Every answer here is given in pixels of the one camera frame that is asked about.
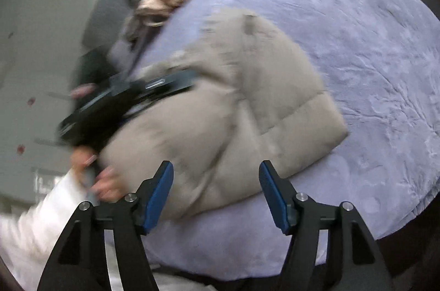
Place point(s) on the person's left hand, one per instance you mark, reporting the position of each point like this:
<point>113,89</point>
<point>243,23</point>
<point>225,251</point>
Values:
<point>110,184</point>

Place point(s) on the person's left forearm white sleeve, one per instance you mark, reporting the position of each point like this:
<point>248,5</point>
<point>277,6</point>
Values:
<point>41,225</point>

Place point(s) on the beige puffer jacket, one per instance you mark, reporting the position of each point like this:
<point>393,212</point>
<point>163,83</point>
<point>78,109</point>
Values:
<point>223,126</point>

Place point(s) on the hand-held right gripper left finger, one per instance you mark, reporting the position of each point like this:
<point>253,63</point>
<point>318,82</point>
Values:
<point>160,198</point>

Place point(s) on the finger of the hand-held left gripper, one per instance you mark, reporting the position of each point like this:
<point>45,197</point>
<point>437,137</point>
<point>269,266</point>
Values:
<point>168,82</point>

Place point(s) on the purple embossed blanket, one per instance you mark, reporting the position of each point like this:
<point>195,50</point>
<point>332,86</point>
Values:
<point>361,53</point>

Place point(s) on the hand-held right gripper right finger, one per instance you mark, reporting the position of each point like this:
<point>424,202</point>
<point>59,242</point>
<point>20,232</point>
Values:
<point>273,198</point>

